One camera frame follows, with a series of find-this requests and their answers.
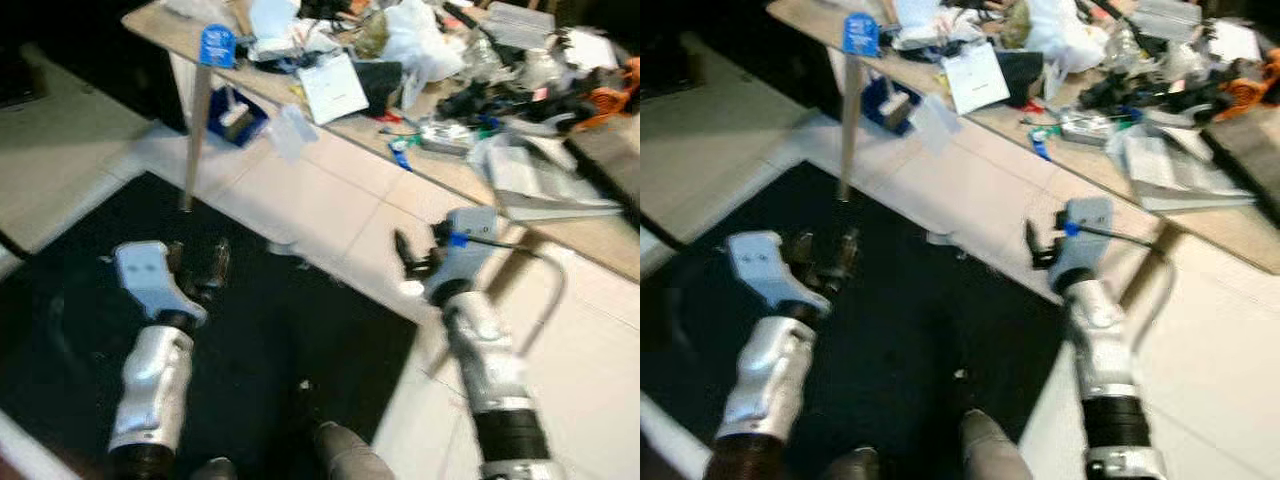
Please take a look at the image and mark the open grey booklet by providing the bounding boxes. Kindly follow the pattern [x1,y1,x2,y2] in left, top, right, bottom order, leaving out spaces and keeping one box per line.
[1122,125,1256,213]
[485,135,626,223]

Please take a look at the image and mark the clear plastic sheet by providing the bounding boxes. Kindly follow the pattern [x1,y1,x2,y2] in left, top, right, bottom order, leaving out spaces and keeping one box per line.
[270,105,319,161]
[912,95,956,153]

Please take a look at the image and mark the silver circuit module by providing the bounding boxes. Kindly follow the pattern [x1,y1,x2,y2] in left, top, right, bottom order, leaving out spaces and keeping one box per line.
[1058,110,1119,143]
[418,120,481,153]

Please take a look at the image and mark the white plastic bag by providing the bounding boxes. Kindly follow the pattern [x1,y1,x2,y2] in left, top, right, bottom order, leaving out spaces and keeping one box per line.
[382,0,466,86]
[1025,0,1106,73]

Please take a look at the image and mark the black floor mat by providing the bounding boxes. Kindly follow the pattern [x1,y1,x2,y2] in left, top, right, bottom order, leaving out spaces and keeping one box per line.
[640,160,1067,480]
[0,170,419,480]

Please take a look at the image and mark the blue round tag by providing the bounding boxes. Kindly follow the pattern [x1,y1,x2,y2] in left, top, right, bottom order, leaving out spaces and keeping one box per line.
[842,12,881,58]
[200,24,238,69]

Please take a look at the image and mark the cluttered wooden table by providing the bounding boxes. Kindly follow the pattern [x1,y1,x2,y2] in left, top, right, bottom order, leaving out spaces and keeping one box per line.
[765,0,1280,273]
[120,0,641,283]

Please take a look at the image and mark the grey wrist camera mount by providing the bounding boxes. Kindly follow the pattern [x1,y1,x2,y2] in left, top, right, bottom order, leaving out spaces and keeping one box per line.
[1047,197,1117,293]
[727,231,832,319]
[113,241,209,327]
[424,207,501,303]

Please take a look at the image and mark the grey flat case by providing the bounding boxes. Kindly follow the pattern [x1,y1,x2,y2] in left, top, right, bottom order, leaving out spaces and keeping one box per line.
[487,2,556,49]
[1130,0,1201,41]

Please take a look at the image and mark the black pouch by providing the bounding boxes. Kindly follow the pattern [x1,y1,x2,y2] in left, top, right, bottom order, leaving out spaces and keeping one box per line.
[352,60,403,116]
[995,50,1046,106]

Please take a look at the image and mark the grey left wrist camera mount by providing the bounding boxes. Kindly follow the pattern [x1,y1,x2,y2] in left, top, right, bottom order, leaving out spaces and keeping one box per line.
[113,241,209,327]
[727,231,832,319]

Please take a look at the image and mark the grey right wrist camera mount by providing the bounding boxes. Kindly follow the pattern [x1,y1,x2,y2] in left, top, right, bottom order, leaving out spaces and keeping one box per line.
[1047,197,1117,293]
[424,207,501,303]

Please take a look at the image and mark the small blue box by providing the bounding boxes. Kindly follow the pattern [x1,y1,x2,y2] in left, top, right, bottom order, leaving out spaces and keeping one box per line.
[862,75,916,136]
[207,85,269,148]

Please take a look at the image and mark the orange power tool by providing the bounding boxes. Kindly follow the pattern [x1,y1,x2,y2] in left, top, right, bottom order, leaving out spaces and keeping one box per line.
[1215,48,1280,121]
[575,58,641,129]

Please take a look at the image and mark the black power tool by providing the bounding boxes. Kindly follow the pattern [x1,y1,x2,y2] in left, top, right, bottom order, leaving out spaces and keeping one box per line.
[1078,70,1216,119]
[435,80,581,131]

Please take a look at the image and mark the grey robot right leg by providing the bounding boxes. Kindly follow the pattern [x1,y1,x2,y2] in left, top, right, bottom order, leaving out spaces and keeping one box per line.
[300,420,396,480]
[958,410,1036,480]

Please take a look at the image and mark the dark brown board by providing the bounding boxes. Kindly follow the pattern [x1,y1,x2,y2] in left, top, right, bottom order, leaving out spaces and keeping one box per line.
[565,115,641,231]
[1200,110,1280,226]

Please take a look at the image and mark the white cloth bundle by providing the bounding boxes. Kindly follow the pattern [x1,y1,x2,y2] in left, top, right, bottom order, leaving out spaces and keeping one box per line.
[245,0,341,61]
[890,0,986,51]

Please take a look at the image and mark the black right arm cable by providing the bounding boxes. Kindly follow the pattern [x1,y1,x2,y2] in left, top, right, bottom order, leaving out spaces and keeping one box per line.
[1085,222,1177,331]
[465,235,569,351]

